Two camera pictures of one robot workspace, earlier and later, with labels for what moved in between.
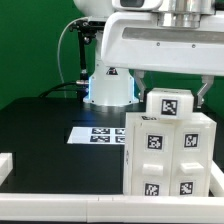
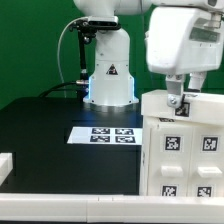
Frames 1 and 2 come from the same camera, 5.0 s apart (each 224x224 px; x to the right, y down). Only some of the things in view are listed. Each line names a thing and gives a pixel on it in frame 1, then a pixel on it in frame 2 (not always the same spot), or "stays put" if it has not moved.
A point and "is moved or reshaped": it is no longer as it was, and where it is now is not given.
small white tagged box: [170, 104] is moved or reshaped
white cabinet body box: [168, 157] is moved or reshaped
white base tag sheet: [97, 135] stays put
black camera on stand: [86, 31] stays put
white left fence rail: [6, 165] stays put
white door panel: [152, 159] -> [169, 161]
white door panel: [191, 155] -> [206, 166]
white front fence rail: [135, 208] stays put
